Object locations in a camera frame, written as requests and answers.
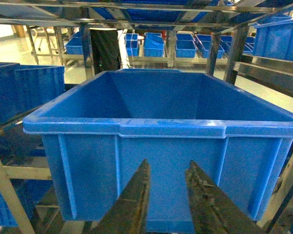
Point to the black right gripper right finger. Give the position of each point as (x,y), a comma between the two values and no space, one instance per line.
(212,211)

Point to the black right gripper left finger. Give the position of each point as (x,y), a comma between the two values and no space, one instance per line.
(128,215)

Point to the large blue bin upper left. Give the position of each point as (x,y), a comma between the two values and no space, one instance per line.
(97,134)

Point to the large blue bin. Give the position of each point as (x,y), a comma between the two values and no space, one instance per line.
(274,40)
(97,134)

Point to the small blue bin far row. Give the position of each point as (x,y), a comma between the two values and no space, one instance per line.
(132,44)
(153,45)
(185,46)

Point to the large blue bin upper right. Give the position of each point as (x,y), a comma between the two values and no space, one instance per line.
(274,40)

